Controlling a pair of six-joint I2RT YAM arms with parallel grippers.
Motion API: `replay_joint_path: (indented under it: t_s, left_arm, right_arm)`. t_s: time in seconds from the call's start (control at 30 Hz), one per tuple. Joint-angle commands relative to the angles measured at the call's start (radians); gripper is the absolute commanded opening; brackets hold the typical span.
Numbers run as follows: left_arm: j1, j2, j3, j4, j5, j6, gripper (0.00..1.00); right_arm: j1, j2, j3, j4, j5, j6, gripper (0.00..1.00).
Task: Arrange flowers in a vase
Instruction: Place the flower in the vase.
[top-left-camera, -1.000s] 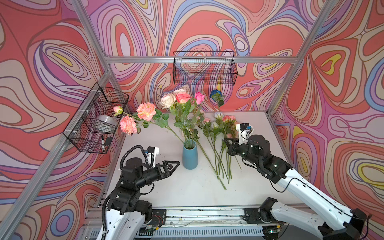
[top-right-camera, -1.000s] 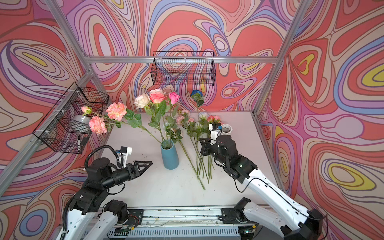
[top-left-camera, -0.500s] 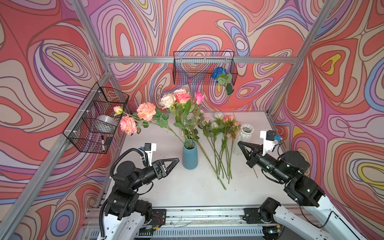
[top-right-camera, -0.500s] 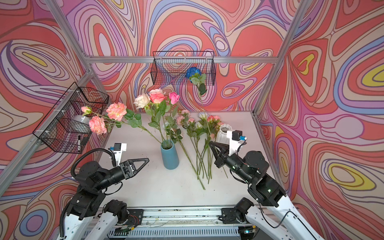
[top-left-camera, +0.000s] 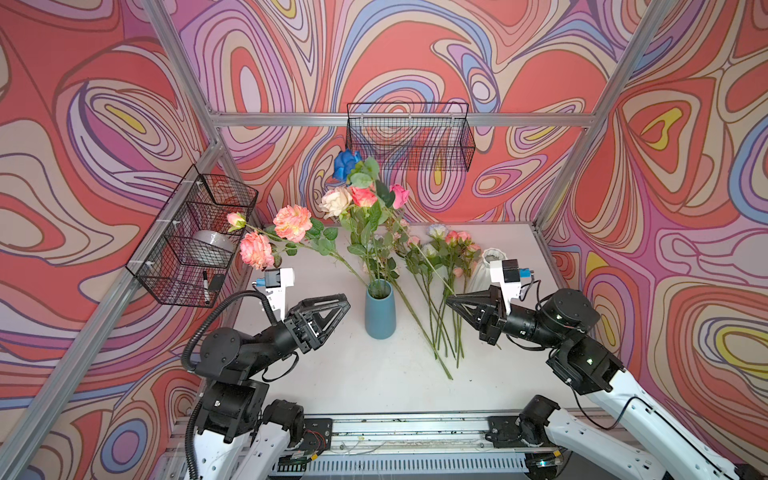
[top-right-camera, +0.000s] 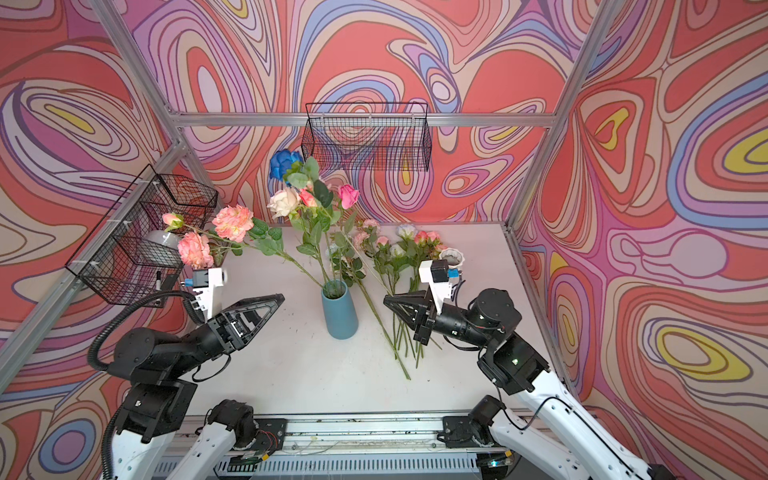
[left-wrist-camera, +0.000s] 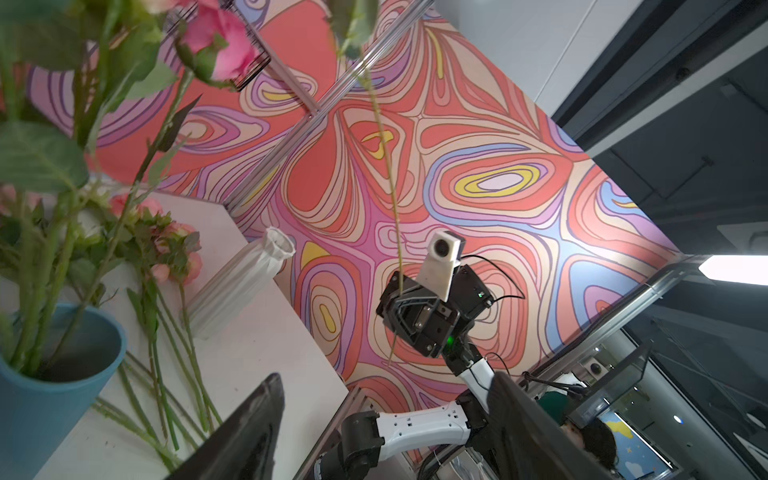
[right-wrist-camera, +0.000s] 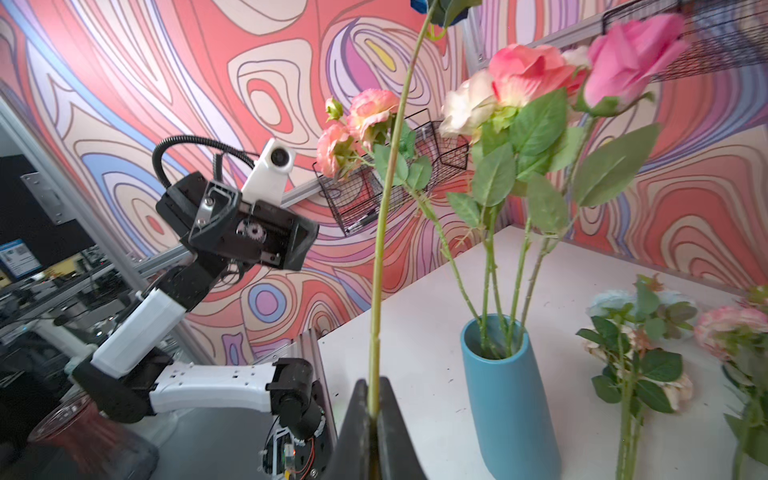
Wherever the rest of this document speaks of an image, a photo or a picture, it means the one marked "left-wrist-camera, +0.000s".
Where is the bunch of artificial flowers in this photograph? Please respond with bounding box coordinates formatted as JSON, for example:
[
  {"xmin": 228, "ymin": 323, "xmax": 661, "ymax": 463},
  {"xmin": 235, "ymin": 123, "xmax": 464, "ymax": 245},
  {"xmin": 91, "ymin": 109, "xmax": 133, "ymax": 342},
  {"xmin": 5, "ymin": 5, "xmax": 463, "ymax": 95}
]
[{"xmin": 92, "ymin": 194, "xmax": 223, "ymax": 471}]

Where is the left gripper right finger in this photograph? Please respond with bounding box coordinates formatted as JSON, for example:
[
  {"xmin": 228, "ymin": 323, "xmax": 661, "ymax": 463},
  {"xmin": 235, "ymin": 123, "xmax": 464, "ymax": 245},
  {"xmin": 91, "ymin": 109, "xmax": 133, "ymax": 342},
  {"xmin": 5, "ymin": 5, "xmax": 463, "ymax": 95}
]
[{"xmin": 487, "ymin": 373, "xmax": 611, "ymax": 479}]

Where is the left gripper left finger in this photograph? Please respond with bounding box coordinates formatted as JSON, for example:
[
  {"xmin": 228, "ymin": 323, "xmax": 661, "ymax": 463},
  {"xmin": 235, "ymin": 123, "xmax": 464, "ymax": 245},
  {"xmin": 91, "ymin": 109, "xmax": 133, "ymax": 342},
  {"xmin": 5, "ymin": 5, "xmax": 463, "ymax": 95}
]
[{"xmin": 168, "ymin": 372, "xmax": 285, "ymax": 480}]

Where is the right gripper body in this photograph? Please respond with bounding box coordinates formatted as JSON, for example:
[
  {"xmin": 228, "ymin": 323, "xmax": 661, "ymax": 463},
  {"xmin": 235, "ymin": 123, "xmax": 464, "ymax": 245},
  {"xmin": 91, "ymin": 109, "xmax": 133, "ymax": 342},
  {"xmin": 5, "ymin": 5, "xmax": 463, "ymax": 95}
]
[{"xmin": 376, "ymin": 265, "xmax": 494, "ymax": 358}]

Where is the red rose flower stem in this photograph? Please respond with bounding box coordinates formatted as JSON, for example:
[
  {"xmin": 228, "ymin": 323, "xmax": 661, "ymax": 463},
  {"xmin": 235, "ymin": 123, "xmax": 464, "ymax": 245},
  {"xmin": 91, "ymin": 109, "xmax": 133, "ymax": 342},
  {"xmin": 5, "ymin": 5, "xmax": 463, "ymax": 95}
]
[{"xmin": 326, "ymin": 0, "xmax": 406, "ymax": 367}]

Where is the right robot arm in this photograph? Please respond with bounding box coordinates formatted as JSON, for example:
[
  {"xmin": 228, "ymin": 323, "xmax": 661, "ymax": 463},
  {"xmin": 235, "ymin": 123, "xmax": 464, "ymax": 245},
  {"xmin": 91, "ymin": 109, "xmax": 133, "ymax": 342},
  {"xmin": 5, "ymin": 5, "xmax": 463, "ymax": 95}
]
[{"xmin": 304, "ymin": 265, "xmax": 496, "ymax": 479}]

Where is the white ribbed vase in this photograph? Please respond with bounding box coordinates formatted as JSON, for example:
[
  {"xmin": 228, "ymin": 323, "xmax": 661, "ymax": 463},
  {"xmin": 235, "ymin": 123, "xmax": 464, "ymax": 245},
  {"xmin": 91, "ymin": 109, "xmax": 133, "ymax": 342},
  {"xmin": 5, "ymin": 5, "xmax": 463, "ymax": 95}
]
[{"xmin": 187, "ymin": 227, "xmax": 296, "ymax": 340}]

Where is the magenta rose flower stem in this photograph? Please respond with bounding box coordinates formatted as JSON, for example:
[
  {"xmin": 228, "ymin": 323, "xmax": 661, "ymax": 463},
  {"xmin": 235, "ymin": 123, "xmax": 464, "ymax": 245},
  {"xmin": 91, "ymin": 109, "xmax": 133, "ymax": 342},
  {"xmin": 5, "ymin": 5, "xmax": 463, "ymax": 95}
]
[{"xmin": 35, "ymin": 5, "xmax": 259, "ymax": 373}]

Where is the teal cylindrical vase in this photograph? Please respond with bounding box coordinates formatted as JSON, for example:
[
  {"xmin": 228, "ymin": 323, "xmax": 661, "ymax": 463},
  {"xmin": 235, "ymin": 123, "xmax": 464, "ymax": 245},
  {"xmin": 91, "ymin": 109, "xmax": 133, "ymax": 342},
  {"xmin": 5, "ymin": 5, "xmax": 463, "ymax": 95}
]
[{"xmin": 1, "ymin": 307, "xmax": 127, "ymax": 479}]

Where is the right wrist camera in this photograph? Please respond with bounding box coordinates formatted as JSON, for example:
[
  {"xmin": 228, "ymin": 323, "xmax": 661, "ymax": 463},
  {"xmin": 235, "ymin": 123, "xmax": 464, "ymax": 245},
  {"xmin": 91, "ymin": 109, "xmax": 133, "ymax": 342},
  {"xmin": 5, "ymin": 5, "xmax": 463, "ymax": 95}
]
[{"xmin": 416, "ymin": 230, "xmax": 466, "ymax": 302}]

